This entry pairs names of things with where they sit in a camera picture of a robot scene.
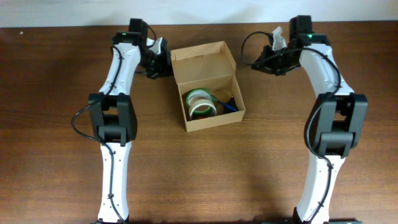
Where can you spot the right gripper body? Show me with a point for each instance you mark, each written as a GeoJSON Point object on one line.
{"type": "Point", "coordinates": [275, 61]}

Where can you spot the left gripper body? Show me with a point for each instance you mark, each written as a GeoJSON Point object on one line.
{"type": "Point", "coordinates": [157, 64]}

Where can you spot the green tape roll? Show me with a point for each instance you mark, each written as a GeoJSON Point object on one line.
{"type": "Point", "coordinates": [198, 92]}

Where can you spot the white tape roll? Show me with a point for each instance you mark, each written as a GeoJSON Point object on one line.
{"type": "Point", "coordinates": [201, 106]}

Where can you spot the brown cardboard box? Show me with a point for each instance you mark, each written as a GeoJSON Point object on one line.
{"type": "Point", "coordinates": [211, 67]}

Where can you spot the blue ballpoint pen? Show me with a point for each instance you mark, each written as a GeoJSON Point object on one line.
{"type": "Point", "coordinates": [226, 105]}

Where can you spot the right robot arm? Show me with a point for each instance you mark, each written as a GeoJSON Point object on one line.
{"type": "Point", "coordinates": [335, 123]}

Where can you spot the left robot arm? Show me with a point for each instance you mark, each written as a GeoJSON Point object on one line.
{"type": "Point", "coordinates": [112, 114]}

